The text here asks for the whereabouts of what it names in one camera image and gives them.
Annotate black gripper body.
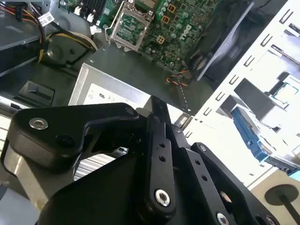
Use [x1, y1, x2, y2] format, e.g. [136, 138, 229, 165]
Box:
[37, 153, 213, 225]

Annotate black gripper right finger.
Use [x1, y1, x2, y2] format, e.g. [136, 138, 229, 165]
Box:
[165, 124, 279, 225]

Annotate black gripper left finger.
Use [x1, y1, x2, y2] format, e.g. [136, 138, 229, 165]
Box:
[6, 95, 177, 218]

